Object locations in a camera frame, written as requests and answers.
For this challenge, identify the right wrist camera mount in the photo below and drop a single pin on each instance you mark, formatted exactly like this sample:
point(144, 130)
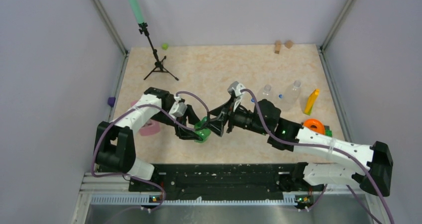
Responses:
point(234, 90)

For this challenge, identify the wooden block left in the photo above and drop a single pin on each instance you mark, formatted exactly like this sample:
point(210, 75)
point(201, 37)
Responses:
point(278, 45)

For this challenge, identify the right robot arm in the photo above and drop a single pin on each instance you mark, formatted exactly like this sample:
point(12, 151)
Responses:
point(368, 166)

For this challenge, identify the orange tape dispenser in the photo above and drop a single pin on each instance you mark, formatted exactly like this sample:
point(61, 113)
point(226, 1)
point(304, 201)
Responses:
point(315, 125)

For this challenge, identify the purple small object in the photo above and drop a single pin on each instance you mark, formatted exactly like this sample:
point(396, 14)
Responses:
point(111, 101)

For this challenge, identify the small green lego brick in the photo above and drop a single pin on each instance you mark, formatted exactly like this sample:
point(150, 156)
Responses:
point(328, 133)

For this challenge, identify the black tripod green pole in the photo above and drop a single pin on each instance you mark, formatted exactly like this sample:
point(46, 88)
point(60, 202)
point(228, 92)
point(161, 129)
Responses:
point(143, 29)

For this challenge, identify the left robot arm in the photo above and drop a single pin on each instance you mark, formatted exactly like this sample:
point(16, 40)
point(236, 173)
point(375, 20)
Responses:
point(115, 147)

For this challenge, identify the wooden block right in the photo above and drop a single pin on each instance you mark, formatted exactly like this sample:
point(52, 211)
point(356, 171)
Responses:
point(289, 44)

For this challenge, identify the clear plastic bottle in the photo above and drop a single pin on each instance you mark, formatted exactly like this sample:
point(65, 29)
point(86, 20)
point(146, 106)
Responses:
point(290, 96)

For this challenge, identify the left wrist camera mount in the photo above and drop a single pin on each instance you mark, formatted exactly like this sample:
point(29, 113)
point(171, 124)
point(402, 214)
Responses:
point(178, 108)

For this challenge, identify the green plastic bottle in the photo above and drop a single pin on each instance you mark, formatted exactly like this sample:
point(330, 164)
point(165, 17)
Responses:
point(203, 133)

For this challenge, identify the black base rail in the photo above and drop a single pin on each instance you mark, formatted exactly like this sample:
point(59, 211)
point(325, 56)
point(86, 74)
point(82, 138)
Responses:
point(226, 182)

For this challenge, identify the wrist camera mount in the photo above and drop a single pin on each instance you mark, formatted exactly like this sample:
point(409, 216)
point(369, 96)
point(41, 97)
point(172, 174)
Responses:
point(234, 90)
point(178, 108)

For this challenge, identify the yellow green block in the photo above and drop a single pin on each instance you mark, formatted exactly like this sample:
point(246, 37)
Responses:
point(311, 101)

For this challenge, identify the wooden block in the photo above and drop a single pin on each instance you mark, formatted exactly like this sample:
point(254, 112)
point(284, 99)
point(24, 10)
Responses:
point(289, 44)
point(278, 45)

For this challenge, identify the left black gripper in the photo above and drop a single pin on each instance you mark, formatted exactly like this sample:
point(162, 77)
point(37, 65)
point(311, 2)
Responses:
point(192, 117)

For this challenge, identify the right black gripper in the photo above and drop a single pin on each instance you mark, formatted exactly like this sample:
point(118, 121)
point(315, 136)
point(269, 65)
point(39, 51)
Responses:
point(231, 115)

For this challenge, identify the clear bottle blue-white cap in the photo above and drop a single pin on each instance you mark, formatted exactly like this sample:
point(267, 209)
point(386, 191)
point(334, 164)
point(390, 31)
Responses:
point(265, 93)

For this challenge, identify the pink toy toaster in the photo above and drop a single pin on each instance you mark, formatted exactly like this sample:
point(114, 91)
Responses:
point(150, 127)

